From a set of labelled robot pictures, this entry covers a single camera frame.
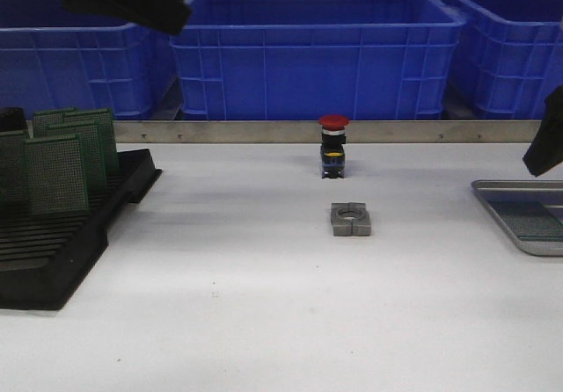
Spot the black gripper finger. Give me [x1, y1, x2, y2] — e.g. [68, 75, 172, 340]
[523, 85, 562, 177]

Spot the green perforated circuit board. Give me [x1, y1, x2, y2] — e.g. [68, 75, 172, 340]
[489, 201, 562, 241]
[24, 134, 89, 216]
[1, 130, 29, 205]
[32, 107, 77, 138]
[63, 108, 120, 176]
[47, 120, 107, 192]

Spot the silver metal tray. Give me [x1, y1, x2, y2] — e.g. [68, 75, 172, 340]
[472, 180, 562, 258]

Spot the black slotted board rack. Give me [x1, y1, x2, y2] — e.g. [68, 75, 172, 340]
[0, 106, 163, 312]

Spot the grey metal clamp block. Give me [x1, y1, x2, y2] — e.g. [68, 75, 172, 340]
[331, 202, 371, 236]

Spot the red emergency stop button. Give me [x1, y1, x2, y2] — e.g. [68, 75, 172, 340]
[318, 114, 349, 179]

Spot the stainless steel shelf frame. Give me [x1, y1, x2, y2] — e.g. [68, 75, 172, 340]
[113, 120, 540, 144]

